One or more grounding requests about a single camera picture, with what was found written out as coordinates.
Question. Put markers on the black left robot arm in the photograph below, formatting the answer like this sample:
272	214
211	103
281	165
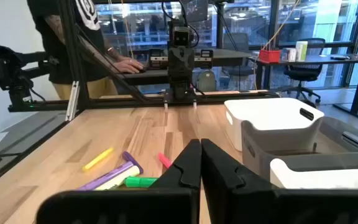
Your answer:
180	90

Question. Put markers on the white and green bottle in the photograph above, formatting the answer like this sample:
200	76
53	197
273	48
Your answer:
301	51

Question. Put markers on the person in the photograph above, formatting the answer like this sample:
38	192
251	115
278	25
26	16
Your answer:
57	62

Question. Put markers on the grey bag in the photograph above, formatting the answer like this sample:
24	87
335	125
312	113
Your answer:
207	81

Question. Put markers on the grey mesh office chair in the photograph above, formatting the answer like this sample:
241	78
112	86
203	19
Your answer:
238	46

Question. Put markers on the black office chair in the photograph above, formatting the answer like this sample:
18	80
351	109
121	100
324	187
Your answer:
306	73

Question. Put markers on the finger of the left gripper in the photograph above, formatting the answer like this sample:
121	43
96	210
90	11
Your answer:
175	63
187	63

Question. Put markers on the black computer monitor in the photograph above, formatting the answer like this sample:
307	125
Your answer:
196	11

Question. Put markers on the black machine with green light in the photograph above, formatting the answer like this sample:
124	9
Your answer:
5	68

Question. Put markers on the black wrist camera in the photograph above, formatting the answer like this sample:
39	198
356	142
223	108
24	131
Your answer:
182	36

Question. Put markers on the pale yellow highlighter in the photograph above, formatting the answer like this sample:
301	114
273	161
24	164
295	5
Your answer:
123	179

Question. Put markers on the pink highlighter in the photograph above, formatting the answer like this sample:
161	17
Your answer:
164	160

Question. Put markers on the person's hand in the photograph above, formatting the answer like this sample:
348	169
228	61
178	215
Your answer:
129	66

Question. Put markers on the black office desk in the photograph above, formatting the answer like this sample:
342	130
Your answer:
322	59

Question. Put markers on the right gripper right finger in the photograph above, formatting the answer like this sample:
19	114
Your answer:
219	174

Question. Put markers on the person's forearm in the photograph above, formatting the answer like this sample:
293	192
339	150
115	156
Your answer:
54	29
112	51

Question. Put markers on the lavender Sharpie highlighter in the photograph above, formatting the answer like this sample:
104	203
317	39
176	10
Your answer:
110	175

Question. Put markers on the silver aluminium bracket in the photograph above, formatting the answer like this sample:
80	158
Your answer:
72	101

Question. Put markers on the green highlighter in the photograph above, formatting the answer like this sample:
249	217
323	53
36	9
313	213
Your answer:
138	182

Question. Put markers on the dark purple highlighter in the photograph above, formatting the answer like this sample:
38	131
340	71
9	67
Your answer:
132	161

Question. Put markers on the red basket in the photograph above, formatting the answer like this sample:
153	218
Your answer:
269	56

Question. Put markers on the grey plastic bin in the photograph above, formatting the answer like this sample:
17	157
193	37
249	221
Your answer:
256	155

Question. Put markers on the white plastic bin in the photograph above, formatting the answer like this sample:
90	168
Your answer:
269	115
322	177

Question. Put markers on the dark grey standing desk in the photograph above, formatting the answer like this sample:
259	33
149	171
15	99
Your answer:
228	57

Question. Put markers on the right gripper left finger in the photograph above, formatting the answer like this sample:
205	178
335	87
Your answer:
185	174

